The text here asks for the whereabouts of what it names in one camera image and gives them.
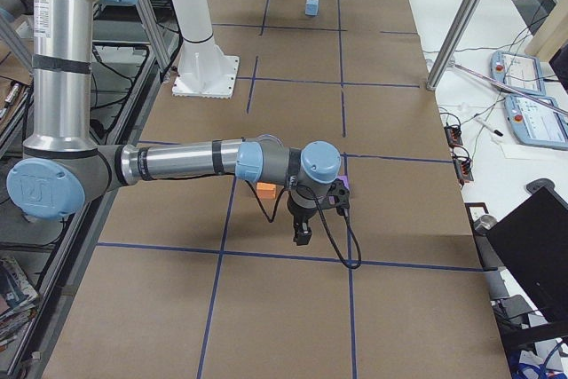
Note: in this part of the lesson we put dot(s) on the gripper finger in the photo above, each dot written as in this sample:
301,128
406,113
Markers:
297,233
305,233

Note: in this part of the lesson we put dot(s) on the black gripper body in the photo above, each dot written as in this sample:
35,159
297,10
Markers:
296,209

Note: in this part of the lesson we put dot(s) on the light blue foam block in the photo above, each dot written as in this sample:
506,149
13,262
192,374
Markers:
311,8

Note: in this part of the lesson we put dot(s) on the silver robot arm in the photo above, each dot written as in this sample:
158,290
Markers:
62,168

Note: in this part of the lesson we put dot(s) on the orange foam block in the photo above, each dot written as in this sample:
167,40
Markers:
266,191

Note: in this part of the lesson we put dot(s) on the purple foam block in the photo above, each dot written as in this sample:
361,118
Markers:
345,183

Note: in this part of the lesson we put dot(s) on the metal cup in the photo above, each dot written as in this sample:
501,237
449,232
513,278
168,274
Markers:
483,224

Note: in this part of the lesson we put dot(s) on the black monitor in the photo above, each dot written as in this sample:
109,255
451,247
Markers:
531,241

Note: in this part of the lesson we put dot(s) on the lower teach pendant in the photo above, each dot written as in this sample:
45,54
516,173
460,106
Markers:
533,124

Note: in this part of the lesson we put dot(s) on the teach pendant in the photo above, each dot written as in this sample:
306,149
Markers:
533,124
521,72

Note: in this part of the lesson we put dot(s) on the upper teach pendant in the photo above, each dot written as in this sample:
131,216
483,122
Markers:
521,72

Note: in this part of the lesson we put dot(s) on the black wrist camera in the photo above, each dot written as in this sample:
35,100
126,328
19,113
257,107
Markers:
337,197

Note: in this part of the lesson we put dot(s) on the white pedestal column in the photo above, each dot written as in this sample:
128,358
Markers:
203,69

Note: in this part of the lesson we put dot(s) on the aluminium frame post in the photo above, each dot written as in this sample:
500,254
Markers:
453,37

